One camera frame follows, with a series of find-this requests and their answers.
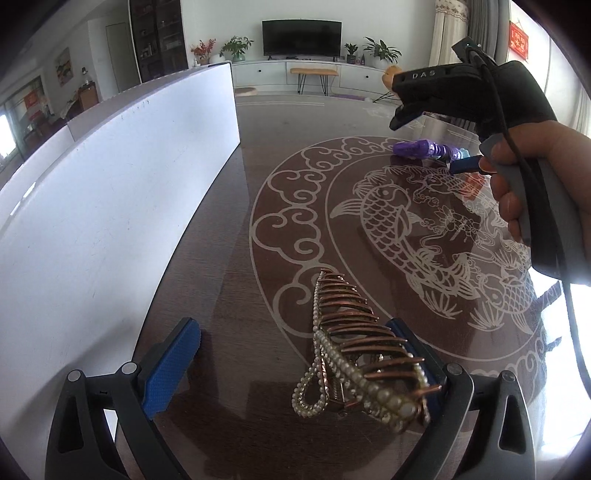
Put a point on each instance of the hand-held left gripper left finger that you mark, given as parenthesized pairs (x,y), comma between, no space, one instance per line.
(171,364)

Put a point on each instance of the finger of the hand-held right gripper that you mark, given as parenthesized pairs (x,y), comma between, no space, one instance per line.
(466,165)
(406,117)

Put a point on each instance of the orange lounge chair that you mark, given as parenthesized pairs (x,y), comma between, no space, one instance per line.
(390,76)

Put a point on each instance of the pearl hair claw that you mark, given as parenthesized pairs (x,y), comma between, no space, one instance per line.
(355,350)

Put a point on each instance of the green potted plant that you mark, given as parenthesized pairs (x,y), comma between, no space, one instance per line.
(236,48)

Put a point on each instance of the beige and grey curtains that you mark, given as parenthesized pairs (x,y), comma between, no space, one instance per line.
(461,27)

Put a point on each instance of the wooden bench with metal legs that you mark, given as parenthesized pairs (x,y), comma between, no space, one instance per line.
(314,71)

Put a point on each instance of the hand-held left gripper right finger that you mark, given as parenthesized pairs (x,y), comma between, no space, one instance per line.
(461,397)

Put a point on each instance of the white board panel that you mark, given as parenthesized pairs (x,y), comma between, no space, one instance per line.
(115,184)

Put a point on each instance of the white television cabinet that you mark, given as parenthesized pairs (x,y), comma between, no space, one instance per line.
(277,76)

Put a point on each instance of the red flower arrangement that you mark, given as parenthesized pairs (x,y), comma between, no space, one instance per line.
(202,51)

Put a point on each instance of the purple and teal plastic toy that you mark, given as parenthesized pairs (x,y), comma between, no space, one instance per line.
(420,148)

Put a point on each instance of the framed wall painting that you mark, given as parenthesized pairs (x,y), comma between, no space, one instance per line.
(63,64)

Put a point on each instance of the person's right hand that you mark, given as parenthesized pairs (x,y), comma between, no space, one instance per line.
(575,184)

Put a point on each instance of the red wall decoration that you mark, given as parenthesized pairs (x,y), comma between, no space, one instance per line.
(519,40)

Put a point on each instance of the small plant in dark pot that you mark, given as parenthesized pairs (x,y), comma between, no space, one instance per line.
(351,53)

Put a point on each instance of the large leafy potted plant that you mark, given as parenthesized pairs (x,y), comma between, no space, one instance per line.
(382,50)

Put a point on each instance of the dark glass display cabinet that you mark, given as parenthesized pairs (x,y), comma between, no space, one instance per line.
(159,41)

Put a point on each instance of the black television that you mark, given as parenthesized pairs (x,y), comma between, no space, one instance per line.
(302,39)

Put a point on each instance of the brown patterned glass desktop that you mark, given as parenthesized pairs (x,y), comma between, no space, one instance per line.
(258,392)

